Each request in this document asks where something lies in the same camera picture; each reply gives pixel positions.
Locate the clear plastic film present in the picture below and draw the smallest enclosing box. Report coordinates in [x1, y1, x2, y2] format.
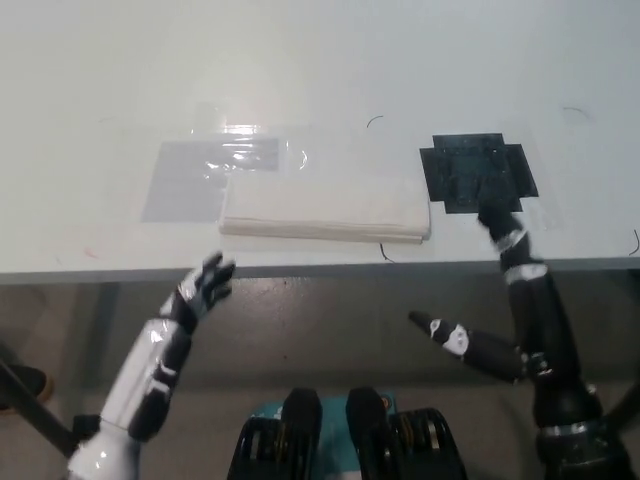
[191, 102, 309, 177]

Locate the white folded napkin stack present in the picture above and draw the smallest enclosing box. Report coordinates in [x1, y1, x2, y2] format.
[218, 172, 433, 247]

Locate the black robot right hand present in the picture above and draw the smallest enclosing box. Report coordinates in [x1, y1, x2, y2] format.
[408, 185, 605, 432]

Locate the black tape patch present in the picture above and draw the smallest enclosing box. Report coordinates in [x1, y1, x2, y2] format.
[418, 132, 540, 216]

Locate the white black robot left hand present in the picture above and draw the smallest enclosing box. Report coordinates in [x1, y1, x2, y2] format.
[98, 252, 238, 442]

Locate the clear plastic bag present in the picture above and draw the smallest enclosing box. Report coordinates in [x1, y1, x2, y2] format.
[140, 139, 280, 224]

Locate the grey table leg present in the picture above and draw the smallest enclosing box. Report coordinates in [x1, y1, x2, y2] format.
[93, 281, 122, 354]

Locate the dark shoe tan sole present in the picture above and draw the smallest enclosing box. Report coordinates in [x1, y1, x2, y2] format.
[0, 363, 54, 414]

